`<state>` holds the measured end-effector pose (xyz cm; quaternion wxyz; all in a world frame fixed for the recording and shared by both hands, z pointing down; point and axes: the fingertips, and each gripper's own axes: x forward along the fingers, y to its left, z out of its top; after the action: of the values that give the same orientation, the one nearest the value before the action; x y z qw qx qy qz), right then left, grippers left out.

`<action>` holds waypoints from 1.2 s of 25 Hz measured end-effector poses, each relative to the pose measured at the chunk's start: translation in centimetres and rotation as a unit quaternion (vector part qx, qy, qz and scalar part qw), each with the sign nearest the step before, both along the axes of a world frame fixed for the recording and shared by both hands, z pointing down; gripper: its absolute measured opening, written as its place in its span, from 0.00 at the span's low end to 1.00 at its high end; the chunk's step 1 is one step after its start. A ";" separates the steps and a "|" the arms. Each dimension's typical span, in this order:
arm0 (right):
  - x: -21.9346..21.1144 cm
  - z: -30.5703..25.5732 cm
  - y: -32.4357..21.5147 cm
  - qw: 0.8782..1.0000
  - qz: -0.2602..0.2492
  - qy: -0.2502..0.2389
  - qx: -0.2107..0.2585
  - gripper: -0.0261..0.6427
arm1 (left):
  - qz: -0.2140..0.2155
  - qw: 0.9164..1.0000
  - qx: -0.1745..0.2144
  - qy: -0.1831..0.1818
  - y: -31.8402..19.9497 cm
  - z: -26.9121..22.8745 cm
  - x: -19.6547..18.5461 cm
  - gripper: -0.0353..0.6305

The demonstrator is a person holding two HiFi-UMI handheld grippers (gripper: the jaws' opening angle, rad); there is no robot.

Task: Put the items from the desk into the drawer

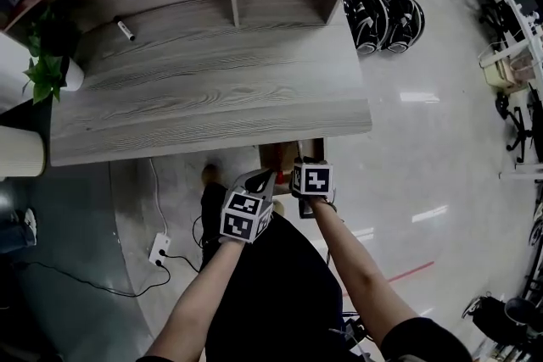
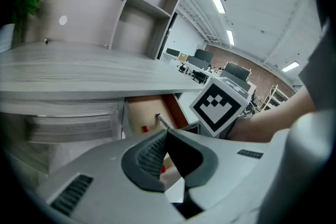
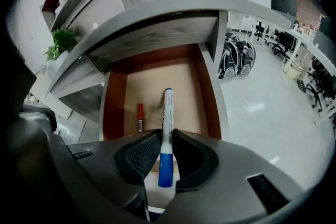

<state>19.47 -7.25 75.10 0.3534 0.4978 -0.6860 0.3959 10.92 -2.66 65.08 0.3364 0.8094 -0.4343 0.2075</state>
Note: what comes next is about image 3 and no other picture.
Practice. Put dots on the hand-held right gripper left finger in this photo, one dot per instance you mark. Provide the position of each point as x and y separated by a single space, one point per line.
105 160

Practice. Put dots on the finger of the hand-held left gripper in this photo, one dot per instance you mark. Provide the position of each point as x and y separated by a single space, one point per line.
39 120

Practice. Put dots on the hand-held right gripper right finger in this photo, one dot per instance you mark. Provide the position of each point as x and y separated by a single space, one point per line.
231 173

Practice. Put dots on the red marker pen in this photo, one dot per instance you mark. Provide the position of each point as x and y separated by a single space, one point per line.
140 118

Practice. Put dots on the blue marker pen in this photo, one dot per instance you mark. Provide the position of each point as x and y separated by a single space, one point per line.
168 112

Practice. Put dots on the wooden drawer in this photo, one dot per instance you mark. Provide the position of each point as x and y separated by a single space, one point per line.
147 81

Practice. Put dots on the black office chair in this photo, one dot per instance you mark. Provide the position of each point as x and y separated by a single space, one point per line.
317 84
260 31
282 40

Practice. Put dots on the long white office desk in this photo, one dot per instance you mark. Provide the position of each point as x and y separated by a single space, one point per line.
309 43

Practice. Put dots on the dark grey desk partition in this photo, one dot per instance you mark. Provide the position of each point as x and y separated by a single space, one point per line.
325 43

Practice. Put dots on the grey wooden desk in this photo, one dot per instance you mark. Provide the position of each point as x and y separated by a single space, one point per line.
183 1

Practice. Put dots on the green potted plant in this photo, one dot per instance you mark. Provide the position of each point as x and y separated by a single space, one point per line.
61 40

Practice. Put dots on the white round sticker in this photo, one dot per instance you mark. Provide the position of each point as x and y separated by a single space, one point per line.
95 26

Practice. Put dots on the pile of black backpacks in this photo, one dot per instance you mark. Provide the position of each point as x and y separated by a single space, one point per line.
233 60

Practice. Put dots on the beige storage box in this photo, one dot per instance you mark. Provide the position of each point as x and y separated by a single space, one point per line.
295 70

